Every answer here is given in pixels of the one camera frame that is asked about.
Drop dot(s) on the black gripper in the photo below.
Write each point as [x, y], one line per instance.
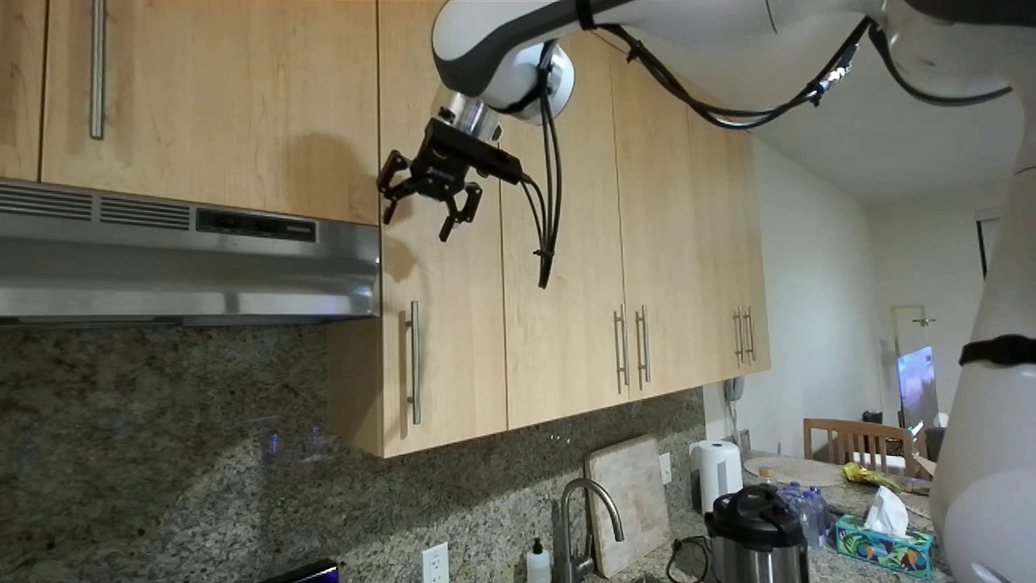
[444, 159]

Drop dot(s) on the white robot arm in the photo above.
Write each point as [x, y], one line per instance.
[487, 44]

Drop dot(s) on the light wood cabinet body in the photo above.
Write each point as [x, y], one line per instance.
[360, 377]

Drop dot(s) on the stainless steel range hood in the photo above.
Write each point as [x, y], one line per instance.
[164, 271]

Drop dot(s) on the pale grey cutting board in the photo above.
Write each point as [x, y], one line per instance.
[634, 497]

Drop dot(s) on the steel kitchen faucet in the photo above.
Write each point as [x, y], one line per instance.
[566, 538]

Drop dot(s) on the white soap bottle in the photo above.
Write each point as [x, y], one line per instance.
[539, 565]

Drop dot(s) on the black electric stove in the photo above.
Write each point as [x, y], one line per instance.
[308, 574]

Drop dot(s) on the white paper towel roll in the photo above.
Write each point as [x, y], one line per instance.
[717, 473]

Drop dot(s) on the clear plastic bottles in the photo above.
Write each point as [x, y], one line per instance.
[803, 508]

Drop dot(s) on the wooden chair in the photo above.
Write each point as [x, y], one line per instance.
[858, 430]

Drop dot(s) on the yellow packet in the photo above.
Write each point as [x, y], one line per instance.
[868, 473]

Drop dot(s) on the white tissue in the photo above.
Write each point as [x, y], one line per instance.
[889, 511]

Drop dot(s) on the dark framed window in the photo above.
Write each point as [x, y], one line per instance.
[986, 247]

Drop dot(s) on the teal patterned tissue box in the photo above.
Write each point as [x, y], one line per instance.
[880, 549]

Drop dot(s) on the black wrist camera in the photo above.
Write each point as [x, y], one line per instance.
[499, 162]

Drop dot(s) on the small white wall outlet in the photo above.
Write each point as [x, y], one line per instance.
[664, 467]

